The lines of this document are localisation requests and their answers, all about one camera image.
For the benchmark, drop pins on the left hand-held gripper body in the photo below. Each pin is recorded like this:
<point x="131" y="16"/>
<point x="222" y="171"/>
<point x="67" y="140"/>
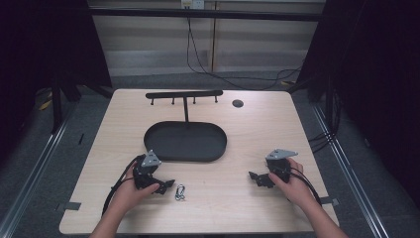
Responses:
<point x="145" y="172"/>

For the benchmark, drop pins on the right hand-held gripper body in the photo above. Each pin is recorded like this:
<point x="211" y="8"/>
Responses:
<point x="280" y="167"/>

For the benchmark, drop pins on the silver carabiner keyring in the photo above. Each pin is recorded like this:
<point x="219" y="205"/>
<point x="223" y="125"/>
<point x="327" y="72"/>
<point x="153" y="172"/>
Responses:
<point x="180" y="192"/>

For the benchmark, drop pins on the black hook rack with tray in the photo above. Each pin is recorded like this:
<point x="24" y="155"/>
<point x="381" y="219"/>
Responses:
<point x="185" y="142"/>

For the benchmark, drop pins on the person's left hand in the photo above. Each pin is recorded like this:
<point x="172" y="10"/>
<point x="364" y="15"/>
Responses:
<point x="130" y="195"/>

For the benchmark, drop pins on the person's right hand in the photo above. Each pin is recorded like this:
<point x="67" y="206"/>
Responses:
<point x="295" y="190"/>

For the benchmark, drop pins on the grey tape strip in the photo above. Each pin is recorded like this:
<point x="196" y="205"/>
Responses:
<point x="68" y="206"/>
<point x="330" y="201"/>

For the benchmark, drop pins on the round black table grommet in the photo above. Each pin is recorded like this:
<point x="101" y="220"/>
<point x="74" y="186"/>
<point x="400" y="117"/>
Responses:
<point x="237" y="103"/>

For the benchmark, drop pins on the black metal stand leg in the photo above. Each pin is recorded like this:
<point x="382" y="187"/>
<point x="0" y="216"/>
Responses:
<point x="56" y="109"/>

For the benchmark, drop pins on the yellow floor object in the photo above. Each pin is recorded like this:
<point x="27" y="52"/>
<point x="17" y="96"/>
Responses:
<point x="45" y="105"/>

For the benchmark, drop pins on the dark curtain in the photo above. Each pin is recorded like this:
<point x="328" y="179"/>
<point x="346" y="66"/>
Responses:
<point x="43" y="43"/>
<point x="373" y="66"/>

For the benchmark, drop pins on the metal floor rail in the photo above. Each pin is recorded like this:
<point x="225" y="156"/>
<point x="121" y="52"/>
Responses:
<point x="26" y="185"/>
<point x="353" y="185"/>

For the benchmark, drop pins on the black horizontal frame bar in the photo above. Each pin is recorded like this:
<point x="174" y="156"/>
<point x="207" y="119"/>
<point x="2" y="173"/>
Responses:
<point x="204" y="14"/>

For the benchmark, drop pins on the white wall socket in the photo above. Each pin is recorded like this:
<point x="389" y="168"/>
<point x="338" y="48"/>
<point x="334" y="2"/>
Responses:
<point x="193" y="4"/>

